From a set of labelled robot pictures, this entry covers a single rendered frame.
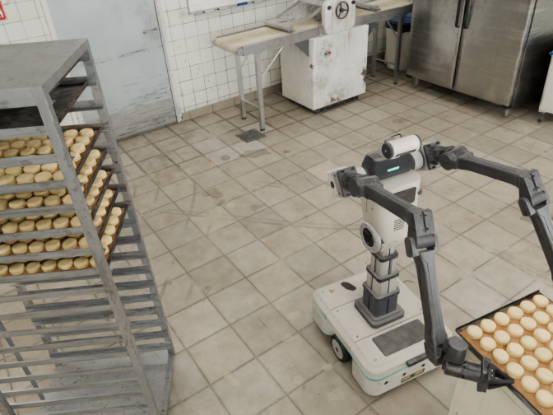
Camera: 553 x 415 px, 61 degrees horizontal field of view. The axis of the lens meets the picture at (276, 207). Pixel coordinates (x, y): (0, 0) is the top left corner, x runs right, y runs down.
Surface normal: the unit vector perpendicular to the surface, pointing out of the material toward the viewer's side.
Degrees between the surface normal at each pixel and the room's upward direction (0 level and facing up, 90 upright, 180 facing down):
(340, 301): 0
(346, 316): 0
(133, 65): 90
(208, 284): 0
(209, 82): 90
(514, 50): 90
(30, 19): 90
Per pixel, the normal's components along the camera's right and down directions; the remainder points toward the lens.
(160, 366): -0.06, -0.82
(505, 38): -0.82, 0.36
